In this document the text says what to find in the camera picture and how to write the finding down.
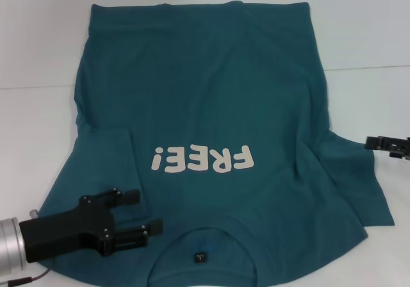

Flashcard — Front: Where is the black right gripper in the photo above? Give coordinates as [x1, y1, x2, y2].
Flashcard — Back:
[365, 135, 410, 160]

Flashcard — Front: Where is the teal t-shirt with FREE print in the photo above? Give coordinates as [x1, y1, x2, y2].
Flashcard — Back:
[38, 1, 395, 287]

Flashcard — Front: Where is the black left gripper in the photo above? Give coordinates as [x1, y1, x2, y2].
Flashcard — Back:
[18, 187, 164, 265]

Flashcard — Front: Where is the left arm cable with plug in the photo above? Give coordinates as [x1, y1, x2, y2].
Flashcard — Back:
[0, 208, 54, 285]

